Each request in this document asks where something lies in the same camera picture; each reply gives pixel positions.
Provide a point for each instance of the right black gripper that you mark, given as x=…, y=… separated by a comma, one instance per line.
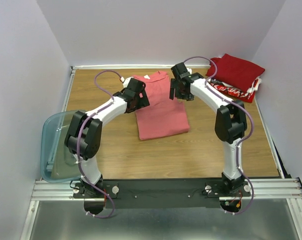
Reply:
x=173, y=84

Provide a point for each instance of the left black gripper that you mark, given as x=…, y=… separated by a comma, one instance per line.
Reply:
x=143, y=101

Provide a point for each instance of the pink t-shirt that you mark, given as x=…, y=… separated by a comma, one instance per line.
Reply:
x=163, y=117

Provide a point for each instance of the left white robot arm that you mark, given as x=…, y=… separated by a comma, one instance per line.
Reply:
x=83, y=137

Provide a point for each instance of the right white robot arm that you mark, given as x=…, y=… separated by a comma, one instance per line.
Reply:
x=230, y=123

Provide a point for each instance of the folded dark red t-shirt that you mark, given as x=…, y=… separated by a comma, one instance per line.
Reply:
x=236, y=72

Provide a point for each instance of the folded red white printed t-shirt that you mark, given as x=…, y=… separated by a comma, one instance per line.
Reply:
x=232, y=91

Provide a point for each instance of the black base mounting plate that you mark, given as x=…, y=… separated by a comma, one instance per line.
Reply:
x=161, y=193

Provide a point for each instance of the blue plastic bin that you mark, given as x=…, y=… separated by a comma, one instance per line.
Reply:
x=57, y=164

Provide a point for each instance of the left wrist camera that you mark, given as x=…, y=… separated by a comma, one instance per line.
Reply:
x=125, y=81

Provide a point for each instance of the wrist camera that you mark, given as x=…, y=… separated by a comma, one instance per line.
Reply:
x=125, y=81
x=188, y=68

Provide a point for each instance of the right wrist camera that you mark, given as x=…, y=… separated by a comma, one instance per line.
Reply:
x=188, y=68

